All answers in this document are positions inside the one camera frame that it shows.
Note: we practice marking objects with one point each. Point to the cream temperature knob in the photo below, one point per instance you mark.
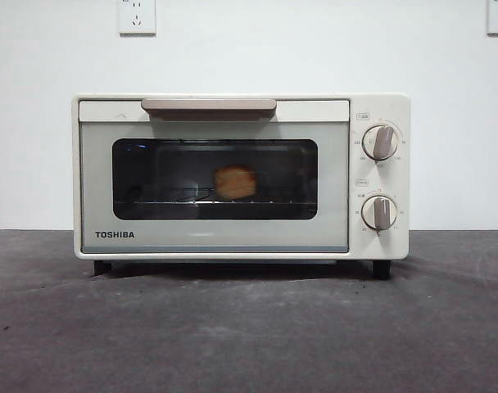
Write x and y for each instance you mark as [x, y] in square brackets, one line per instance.
[380, 142]

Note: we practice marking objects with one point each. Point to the golden bread loaf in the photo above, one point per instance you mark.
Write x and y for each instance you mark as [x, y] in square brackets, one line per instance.
[234, 183]

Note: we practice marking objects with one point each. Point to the cream timer knob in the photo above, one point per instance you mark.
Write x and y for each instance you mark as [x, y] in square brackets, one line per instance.
[380, 213]

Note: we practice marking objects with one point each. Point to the cream Toshiba toaster oven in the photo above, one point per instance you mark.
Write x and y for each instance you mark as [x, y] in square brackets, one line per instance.
[396, 184]

